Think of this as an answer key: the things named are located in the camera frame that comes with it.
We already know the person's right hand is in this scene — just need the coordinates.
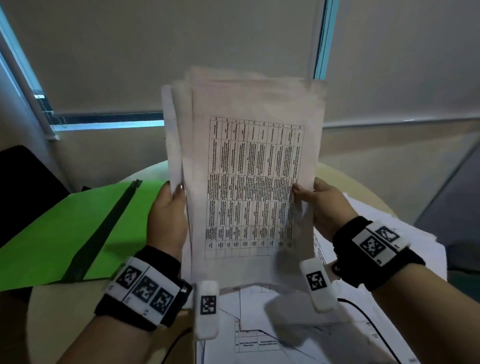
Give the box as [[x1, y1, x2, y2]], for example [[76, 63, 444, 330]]
[[292, 177, 359, 243]]

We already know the person's left hand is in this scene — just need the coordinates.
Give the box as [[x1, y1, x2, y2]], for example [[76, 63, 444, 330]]
[[146, 182, 188, 260]]

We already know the sheaf of printed paper sheets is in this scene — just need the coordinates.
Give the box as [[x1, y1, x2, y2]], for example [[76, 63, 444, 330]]
[[161, 67, 328, 291]]

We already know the person's right forearm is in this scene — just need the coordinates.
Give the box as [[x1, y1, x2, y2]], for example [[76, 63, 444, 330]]
[[369, 262, 480, 364]]

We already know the person's left forearm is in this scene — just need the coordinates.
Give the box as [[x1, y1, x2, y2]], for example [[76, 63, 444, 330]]
[[56, 300, 190, 364]]

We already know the black wristband with marker tags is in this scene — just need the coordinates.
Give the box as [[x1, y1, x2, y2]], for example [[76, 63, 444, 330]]
[[94, 245, 193, 332], [332, 215, 426, 292]]

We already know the green paper folder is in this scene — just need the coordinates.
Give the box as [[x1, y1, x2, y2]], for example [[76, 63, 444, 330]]
[[0, 179, 171, 293]]

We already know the pile of printed drawing sheets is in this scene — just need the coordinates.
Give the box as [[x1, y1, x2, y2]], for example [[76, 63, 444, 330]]
[[195, 192, 449, 364]]

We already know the beige roller blind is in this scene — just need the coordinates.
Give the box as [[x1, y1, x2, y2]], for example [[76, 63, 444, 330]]
[[323, 0, 480, 126], [4, 0, 325, 117]]

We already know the black chair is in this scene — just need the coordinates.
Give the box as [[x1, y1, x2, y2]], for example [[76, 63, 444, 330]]
[[0, 145, 72, 249]]

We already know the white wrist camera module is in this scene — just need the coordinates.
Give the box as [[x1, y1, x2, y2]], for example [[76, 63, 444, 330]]
[[299, 258, 340, 314], [194, 280, 220, 341]]

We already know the black cable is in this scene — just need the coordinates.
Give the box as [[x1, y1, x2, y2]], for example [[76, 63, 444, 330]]
[[160, 326, 194, 364], [337, 298, 403, 364]]

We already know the white window frame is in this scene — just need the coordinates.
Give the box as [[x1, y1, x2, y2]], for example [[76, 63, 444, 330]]
[[0, 0, 340, 142]]

